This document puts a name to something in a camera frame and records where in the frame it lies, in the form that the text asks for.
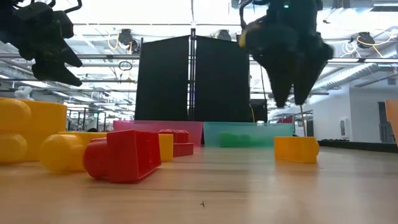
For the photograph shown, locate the black metal table frame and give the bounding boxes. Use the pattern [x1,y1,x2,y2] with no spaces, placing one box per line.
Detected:
[317,139,398,154]

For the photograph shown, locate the black hanging wire loop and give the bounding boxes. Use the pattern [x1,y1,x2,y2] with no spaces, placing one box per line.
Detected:
[118,60,133,72]

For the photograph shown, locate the white curved pipe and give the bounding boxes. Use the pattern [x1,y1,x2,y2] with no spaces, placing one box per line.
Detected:
[14,86,34,100]

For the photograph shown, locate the white ceiling duct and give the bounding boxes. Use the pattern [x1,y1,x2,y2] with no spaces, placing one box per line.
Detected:
[312,62,398,91]

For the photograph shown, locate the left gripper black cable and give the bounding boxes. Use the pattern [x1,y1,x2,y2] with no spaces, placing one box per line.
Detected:
[46,0,83,15]

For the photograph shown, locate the black ceiling cable reel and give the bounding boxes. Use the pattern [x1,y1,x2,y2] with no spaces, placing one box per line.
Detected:
[356,31,376,50]
[119,28,140,54]
[216,29,233,42]

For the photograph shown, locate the pink plastic bin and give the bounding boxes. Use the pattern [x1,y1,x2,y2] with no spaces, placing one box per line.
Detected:
[113,119,204,147]

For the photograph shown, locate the yellow hanging cable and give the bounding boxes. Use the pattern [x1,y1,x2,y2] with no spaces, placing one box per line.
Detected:
[299,104,308,138]

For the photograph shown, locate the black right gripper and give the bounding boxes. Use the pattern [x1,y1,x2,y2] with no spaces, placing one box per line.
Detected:
[239,9,334,109]

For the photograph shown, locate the thin black hanging cable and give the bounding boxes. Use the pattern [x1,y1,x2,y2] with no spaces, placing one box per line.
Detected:
[259,65,268,100]

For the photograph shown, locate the orange plastic bin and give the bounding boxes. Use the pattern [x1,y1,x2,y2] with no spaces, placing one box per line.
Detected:
[384,99,398,147]

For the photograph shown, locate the long green four-stud block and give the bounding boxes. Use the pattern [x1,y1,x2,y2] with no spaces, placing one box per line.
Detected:
[219,132,240,148]

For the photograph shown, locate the yellow sloped toy block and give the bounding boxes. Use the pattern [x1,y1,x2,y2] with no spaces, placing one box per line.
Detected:
[158,133,174,163]

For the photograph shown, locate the background metal rack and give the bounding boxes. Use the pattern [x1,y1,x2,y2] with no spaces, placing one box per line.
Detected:
[67,107,106,131]

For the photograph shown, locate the small yellow one-stud block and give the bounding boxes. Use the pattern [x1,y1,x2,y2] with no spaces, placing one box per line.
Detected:
[39,131,108,173]

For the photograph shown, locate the teal plastic bin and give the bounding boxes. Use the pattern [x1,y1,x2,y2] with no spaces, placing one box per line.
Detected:
[203,121,295,148]

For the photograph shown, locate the green two-stud block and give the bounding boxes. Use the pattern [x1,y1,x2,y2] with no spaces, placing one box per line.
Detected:
[239,133,274,147]

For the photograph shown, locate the dark door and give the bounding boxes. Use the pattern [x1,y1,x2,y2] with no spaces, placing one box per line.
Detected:
[377,101,389,143]

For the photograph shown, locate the black perforated computer case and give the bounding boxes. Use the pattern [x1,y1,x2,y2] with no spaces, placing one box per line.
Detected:
[249,98,268,123]

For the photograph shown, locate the red toy block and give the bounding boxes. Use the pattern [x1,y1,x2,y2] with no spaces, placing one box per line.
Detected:
[159,128,195,158]
[83,129,162,184]

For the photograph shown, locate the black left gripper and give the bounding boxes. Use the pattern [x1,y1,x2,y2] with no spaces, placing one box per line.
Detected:
[12,2,83,87]

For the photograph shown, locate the white wall box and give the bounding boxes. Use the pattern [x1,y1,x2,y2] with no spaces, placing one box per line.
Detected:
[339,117,351,140]

